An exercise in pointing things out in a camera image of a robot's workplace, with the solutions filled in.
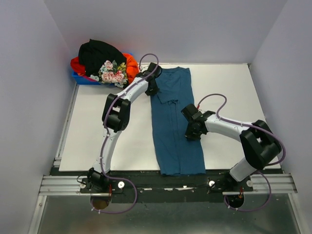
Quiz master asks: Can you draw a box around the teal blue t shirt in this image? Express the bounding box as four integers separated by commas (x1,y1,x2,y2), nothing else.
151,67,206,176

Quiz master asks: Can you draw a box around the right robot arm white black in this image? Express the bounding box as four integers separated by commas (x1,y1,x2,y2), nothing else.
181,104,283,192

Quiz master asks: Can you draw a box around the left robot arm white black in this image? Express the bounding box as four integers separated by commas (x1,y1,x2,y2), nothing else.
86,63,162,193

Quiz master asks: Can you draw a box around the orange t shirt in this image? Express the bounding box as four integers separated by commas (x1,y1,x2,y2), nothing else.
70,53,140,83

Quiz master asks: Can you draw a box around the black floral t shirt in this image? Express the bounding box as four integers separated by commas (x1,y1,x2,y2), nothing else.
78,39,129,88

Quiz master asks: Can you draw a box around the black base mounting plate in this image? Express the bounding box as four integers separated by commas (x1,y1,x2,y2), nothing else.
80,168,283,204

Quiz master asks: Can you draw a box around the blue plastic bin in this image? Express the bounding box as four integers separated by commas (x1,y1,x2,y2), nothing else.
71,51,135,85

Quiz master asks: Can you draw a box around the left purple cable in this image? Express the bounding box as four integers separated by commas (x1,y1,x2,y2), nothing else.
91,53,161,215

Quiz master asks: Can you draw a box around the purple cable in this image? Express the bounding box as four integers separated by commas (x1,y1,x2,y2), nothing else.
196,94,286,212
91,53,161,215

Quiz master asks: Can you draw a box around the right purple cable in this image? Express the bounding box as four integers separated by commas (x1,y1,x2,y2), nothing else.
196,94,286,212

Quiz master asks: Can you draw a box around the aluminium extrusion rail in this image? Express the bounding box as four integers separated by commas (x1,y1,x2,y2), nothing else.
39,174,297,196

